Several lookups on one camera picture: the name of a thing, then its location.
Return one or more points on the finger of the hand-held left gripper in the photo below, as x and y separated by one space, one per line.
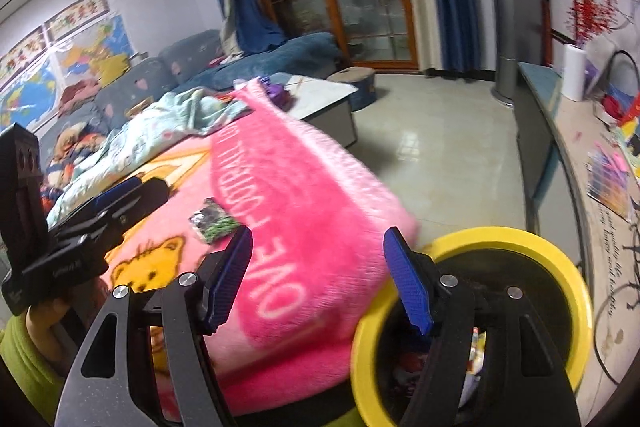
145 202
107 196

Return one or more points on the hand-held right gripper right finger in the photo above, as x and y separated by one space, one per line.
407 287

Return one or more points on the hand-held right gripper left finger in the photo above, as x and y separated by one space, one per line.
230 287

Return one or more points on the green peas snack packet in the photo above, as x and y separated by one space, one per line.
214 221

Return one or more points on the yellow waste bin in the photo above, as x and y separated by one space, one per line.
560 267

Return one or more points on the person's left hand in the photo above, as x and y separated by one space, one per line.
47 322

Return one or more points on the colourful quilt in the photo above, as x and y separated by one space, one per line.
70 152

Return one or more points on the light blue cartoon blanket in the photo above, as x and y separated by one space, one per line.
150 127

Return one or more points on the pile of clothes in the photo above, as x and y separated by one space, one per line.
77 97

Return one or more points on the pink cartoon blanket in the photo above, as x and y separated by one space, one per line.
310 207

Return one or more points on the world map poster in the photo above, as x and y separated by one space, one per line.
25 97

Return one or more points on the blue sofa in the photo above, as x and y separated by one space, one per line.
150 77

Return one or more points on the yellow pillow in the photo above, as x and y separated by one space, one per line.
112 71

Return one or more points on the country map poster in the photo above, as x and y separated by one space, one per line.
95 44

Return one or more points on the framed scroll picture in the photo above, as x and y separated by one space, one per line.
22 52
77 14

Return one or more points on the purple plastic bag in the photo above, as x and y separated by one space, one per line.
276 94

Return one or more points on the round stool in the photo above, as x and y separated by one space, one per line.
356 87

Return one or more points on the colourful book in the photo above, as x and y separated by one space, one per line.
610 182

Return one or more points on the television cabinet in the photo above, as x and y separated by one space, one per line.
540 87

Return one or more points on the white vase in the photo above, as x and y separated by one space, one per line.
574 72

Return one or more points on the colourful picture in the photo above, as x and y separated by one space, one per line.
632 132

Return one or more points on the grey tower air conditioner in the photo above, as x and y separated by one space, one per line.
500 7

